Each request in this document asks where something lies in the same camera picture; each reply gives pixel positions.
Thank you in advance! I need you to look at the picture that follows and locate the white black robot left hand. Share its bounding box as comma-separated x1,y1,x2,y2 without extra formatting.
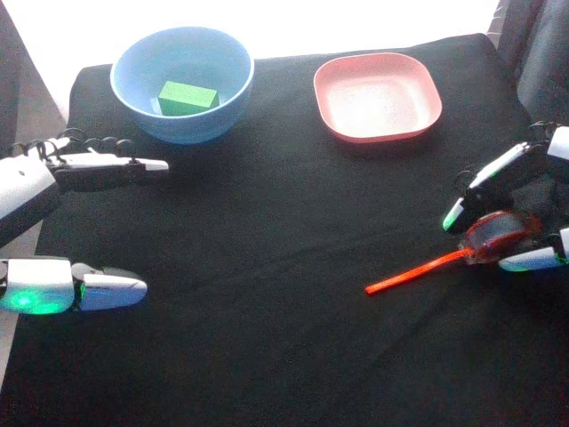
0,127,171,317

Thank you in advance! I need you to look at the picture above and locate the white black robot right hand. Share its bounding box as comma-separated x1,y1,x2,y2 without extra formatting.
441,121,569,273

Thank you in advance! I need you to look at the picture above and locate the clear orange tape measure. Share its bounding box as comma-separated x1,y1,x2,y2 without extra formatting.
365,210,544,296

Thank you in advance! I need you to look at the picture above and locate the green block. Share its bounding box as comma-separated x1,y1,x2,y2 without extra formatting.
156,80,221,117

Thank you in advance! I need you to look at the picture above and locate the blue bowl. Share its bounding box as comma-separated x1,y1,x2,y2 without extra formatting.
109,25,256,146

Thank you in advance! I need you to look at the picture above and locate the pink square plate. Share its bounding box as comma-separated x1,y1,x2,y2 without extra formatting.
312,52,444,145

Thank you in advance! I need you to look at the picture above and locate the dark grey chair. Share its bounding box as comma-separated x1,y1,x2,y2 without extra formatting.
485,0,569,124

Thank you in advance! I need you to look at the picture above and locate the black table cloth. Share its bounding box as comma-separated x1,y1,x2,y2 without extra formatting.
0,32,569,427

